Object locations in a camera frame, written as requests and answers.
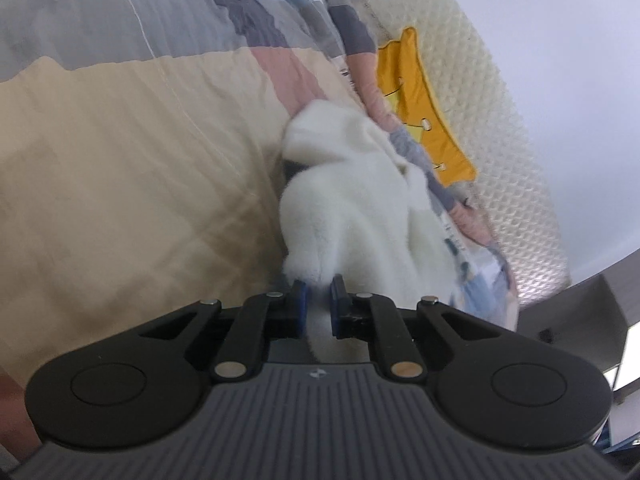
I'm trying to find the patchwork quilt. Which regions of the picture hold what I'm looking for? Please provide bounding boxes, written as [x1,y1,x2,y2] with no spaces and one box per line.
[0,0,521,461]

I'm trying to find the yellow pillow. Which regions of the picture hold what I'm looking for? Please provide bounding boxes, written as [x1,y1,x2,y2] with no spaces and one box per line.
[376,26,478,184]

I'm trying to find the cream blanket with blue stripes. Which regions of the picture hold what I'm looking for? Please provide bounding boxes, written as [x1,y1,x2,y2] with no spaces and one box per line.
[277,99,473,366]

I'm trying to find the pink and grey long pillow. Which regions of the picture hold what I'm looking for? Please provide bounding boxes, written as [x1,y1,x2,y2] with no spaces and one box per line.
[330,5,521,306]

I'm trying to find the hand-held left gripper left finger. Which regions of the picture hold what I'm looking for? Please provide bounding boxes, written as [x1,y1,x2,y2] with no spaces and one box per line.
[137,280,308,381]

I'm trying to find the grey bedside cabinet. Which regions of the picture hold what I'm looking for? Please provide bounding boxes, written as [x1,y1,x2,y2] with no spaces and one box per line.
[517,272,640,480]

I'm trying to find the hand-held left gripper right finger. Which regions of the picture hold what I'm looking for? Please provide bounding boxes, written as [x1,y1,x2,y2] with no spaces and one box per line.
[330,274,503,381]

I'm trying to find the cream quilted headboard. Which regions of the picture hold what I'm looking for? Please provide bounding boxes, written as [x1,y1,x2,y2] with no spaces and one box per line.
[362,0,571,306]

